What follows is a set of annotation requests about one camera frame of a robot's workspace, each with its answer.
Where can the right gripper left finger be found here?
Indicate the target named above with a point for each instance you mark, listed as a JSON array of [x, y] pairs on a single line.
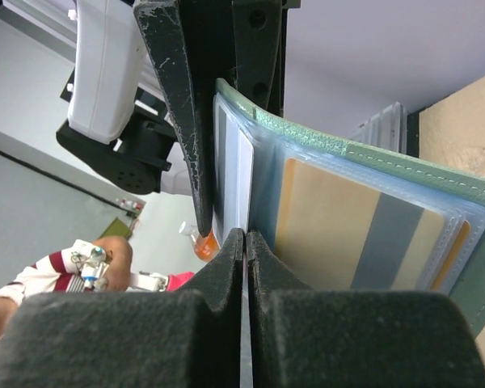
[[186, 338]]

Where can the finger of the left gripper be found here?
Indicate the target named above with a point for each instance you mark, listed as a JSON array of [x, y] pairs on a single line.
[[163, 34], [258, 52]]

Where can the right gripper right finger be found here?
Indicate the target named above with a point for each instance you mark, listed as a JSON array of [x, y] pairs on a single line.
[[303, 337]]

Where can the green card holder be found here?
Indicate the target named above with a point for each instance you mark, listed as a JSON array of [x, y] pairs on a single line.
[[252, 146]]

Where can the orange card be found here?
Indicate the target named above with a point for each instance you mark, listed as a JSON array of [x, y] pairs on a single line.
[[336, 233]]

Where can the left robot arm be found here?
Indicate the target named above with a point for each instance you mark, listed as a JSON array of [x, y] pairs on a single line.
[[146, 76]]

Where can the pink tool in background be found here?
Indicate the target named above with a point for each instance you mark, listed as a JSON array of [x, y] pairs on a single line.
[[156, 282]]

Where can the orange juice bottle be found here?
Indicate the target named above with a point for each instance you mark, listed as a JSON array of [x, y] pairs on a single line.
[[205, 248]]

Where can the person in striped shirt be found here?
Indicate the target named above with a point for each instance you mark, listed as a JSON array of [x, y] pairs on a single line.
[[61, 272]]

